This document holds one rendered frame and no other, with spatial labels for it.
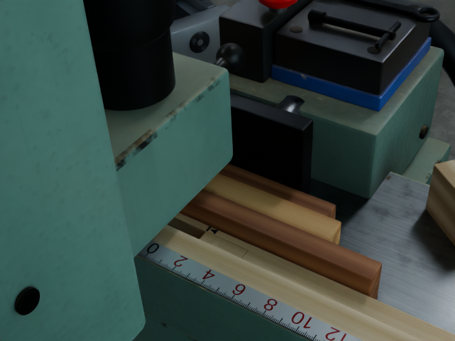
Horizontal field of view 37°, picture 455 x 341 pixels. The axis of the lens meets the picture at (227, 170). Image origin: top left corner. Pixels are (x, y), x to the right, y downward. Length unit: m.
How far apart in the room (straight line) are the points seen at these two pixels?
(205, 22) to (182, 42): 0.05
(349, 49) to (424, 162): 0.15
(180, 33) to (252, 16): 0.49
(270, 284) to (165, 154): 0.09
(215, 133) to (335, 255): 0.10
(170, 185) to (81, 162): 0.13
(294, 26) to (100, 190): 0.28
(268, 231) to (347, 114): 0.12
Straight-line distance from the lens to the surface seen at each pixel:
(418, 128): 0.59
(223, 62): 0.46
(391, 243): 0.49
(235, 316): 0.38
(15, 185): 0.24
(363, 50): 0.49
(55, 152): 0.25
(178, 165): 0.39
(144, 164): 0.36
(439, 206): 0.50
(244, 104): 0.44
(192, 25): 1.01
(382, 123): 0.49
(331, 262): 0.40
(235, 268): 0.40
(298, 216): 0.43
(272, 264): 0.41
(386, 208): 0.51
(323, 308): 0.38
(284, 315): 0.37
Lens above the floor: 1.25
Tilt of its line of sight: 40 degrees down
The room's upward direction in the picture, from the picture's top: 3 degrees counter-clockwise
